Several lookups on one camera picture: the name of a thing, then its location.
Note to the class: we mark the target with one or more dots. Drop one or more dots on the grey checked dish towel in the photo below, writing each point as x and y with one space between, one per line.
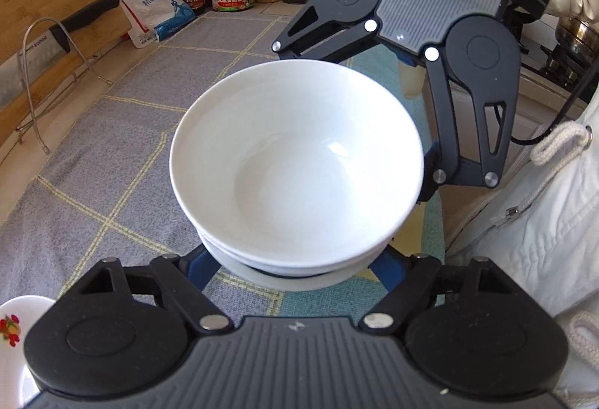
117 133

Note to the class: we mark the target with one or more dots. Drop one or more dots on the gas stove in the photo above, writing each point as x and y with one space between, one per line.
561 67

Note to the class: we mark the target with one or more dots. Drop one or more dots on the white and blue bag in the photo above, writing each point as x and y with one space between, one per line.
149 16

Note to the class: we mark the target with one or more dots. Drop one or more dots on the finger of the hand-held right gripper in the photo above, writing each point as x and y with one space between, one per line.
442 119
337 33

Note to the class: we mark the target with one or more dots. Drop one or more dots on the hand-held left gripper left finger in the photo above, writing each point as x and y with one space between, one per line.
201 271

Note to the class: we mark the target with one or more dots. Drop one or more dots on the pale plastic cup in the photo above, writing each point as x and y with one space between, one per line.
411 81

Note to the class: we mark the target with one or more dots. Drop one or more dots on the white fruit-print plate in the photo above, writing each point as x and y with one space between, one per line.
18 367

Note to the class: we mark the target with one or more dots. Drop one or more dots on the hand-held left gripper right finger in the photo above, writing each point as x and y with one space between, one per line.
383 271

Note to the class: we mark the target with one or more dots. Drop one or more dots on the metal pot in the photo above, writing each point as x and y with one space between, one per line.
580 32

